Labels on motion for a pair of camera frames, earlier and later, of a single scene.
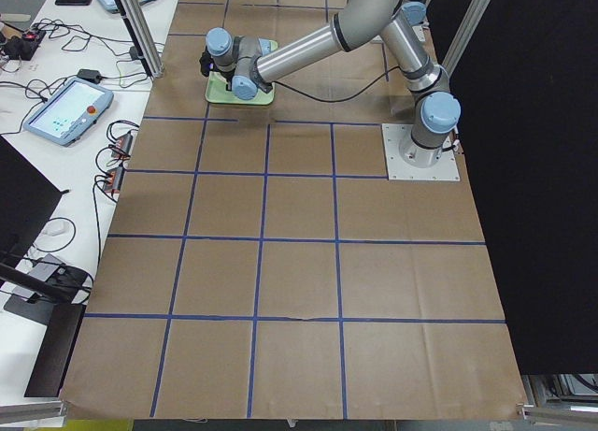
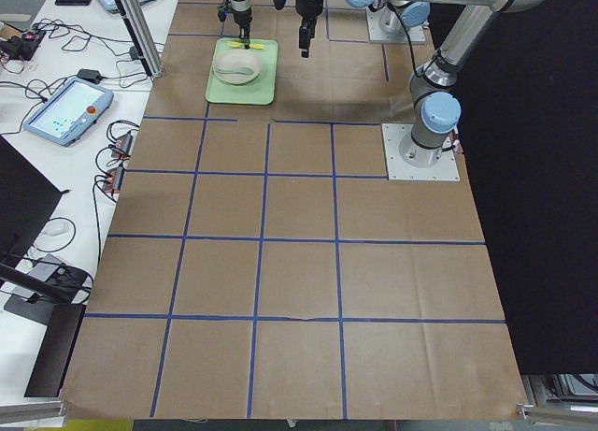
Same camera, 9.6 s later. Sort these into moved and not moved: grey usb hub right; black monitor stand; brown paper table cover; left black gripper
Moved: left black gripper
Not moved: brown paper table cover; grey usb hub right; black monitor stand
